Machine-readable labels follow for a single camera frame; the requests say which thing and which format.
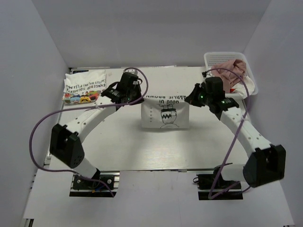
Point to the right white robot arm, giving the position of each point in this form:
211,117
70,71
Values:
266,162

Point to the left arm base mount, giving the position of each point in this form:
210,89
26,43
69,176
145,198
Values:
85,188

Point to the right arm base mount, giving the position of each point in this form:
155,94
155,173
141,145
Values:
204,182

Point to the white and green t-shirt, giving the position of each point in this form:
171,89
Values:
165,112

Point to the pink t-shirt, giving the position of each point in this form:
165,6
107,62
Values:
230,72

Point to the folded white printed t-shirt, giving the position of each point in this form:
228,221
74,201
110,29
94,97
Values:
84,86

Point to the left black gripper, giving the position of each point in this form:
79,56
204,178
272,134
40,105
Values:
138,88

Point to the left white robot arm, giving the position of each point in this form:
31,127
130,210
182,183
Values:
66,140

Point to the white plastic basket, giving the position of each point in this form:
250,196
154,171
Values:
213,58

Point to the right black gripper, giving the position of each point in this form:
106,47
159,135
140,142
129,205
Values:
192,99

